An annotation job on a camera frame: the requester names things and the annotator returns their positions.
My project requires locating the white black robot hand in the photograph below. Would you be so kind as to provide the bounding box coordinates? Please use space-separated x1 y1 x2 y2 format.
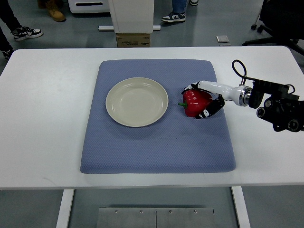
181 81 248 119

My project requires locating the red bell pepper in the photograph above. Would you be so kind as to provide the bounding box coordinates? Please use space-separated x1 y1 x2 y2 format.
178 90 213 117

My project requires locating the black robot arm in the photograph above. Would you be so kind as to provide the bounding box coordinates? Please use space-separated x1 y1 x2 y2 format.
232 59 304 132

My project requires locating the metal floor plate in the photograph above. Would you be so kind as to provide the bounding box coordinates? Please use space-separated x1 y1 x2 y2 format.
216 35 230 47

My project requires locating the cream round plate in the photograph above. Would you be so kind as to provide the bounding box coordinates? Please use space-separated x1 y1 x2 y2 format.
105 77 169 127

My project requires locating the blue quilted mat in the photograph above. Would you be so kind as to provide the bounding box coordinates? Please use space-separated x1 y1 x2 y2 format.
80 59 236 174

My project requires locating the black office chair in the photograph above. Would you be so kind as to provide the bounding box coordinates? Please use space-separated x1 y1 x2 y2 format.
242 0 304 55

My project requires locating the navy white sneaker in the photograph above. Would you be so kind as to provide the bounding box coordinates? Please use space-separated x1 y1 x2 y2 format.
161 12 186 23

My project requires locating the blue jeans leg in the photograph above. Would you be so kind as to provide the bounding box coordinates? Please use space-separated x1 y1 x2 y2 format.
171 0 187 13

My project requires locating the right white table leg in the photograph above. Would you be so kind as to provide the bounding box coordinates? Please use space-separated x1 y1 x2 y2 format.
231 186 251 228

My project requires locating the white table leg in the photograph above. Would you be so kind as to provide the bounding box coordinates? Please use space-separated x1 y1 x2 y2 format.
56 189 74 228
231 186 251 228

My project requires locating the cardboard box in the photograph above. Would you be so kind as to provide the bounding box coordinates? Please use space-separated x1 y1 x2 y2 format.
116 33 151 48

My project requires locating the white machine column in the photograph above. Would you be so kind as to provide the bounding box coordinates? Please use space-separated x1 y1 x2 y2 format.
98 0 161 34

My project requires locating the white cabinet with slot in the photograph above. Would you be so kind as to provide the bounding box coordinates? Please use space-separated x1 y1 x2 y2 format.
67 0 110 14

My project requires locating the left white table leg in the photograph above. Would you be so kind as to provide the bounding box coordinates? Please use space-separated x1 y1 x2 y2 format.
56 189 74 228

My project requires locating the tan work boot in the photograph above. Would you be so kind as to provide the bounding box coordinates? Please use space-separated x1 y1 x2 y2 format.
45 0 66 22

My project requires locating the black white sneaker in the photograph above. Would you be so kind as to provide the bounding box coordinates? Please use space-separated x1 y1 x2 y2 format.
12 27 43 41

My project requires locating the black shoe at edge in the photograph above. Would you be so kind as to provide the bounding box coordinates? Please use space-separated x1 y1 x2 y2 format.
2 49 14 61

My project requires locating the black trouser leg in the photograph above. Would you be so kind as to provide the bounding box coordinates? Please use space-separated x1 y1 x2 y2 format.
0 0 22 32

